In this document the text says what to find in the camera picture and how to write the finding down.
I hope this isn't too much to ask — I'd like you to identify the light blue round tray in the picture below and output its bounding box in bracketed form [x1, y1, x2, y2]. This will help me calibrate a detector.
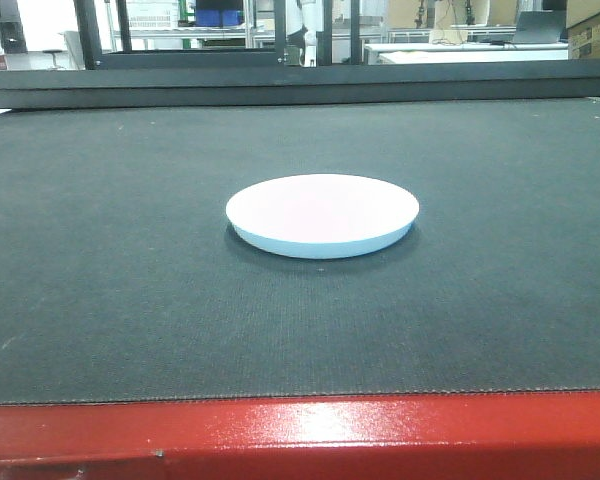
[226, 174, 420, 259]

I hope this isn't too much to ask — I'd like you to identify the white background table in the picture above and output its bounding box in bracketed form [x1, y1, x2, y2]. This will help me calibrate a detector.
[365, 42, 569, 65]

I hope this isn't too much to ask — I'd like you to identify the black stool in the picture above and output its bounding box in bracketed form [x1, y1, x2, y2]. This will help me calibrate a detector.
[42, 49, 64, 71]

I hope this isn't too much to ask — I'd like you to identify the laptop on background table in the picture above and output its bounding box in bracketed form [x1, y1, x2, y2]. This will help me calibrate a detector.
[479, 9, 567, 47]

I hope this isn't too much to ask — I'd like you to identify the red metal front edge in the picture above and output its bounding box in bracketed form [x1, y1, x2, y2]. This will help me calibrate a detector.
[0, 391, 600, 479]

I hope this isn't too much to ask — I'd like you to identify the blue storage bin background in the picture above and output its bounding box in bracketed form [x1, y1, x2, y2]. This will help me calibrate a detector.
[195, 0, 244, 27]

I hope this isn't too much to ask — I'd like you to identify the cardboard box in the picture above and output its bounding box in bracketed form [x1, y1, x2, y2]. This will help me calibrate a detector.
[566, 0, 600, 60]

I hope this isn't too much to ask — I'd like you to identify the black metal frame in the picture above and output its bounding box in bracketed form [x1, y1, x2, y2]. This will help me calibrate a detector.
[74, 1, 333, 70]

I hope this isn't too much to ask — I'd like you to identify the black fabric table mat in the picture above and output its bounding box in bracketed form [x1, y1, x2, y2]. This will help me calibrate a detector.
[0, 98, 600, 404]

